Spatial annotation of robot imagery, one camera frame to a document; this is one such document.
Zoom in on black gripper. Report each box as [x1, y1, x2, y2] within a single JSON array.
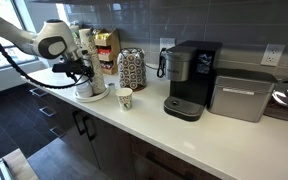
[[51, 61, 95, 83]]

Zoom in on white lid stack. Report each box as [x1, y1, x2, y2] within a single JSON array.
[[75, 85, 95, 99]]

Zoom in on shorter paper cup stack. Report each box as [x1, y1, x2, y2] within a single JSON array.
[[78, 28, 108, 96]]

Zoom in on white round cup tray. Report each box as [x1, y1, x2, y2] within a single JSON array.
[[72, 85, 111, 104]]

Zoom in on tall paper cup stack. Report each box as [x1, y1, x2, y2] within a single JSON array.
[[68, 21, 85, 51]]

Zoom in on printed paper coffee cup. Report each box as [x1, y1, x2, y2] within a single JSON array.
[[115, 87, 134, 112]]

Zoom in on wooden bowl of coffee pods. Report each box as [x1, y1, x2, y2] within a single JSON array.
[[116, 46, 148, 92]]

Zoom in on black Keurig coffee machine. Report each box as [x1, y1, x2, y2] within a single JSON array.
[[162, 40, 224, 123]]

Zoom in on red tea packets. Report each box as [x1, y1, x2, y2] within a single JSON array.
[[100, 61, 114, 70], [97, 46, 113, 56]]

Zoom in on wooden tea organizer rack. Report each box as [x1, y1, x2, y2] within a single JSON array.
[[93, 27, 122, 76]]

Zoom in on yellow tea packets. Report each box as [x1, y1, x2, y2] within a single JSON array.
[[95, 31, 112, 41]]

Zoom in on dark wooden lower cabinet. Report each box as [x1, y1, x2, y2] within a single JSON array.
[[26, 82, 220, 180]]

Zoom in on wooden side table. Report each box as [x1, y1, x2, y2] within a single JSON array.
[[1, 147, 40, 180]]

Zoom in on silver metal box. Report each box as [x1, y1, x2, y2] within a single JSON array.
[[206, 67, 279, 124]]

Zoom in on dark round appliance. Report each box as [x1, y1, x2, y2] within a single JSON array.
[[262, 77, 288, 122]]

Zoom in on silver drawer handle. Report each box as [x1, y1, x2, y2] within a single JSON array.
[[29, 86, 49, 99], [38, 105, 57, 118], [49, 126, 65, 139]]

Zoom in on black cabinet handle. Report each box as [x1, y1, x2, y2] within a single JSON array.
[[82, 115, 98, 142], [71, 110, 87, 136]]

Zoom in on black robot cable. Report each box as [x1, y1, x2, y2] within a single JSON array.
[[0, 22, 94, 91]]

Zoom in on black coffee machine cord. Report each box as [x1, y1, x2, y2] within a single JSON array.
[[156, 47, 169, 80]]

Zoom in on white wall outlet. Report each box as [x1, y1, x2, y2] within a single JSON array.
[[260, 43, 286, 67], [159, 37, 177, 53]]

